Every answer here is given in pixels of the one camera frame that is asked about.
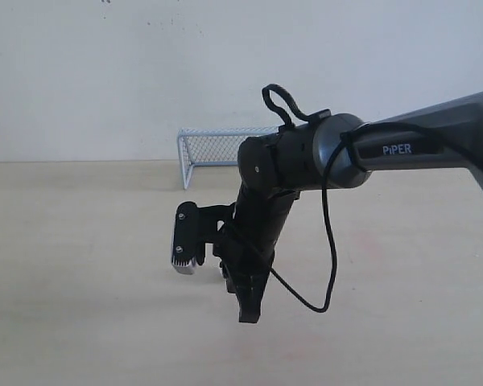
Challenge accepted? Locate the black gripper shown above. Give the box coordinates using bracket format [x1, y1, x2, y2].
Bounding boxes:
[213, 185, 300, 323]

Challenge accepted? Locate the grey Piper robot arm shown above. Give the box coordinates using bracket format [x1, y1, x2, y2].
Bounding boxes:
[216, 92, 483, 323]

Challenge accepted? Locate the white mesh mini goal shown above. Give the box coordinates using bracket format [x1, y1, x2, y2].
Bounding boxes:
[176, 126, 278, 190]

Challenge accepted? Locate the black camera cable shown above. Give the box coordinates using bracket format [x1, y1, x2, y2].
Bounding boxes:
[219, 84, 483, 314]

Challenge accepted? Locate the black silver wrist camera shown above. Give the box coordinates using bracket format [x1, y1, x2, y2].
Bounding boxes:
[171, 201, 234, 275]

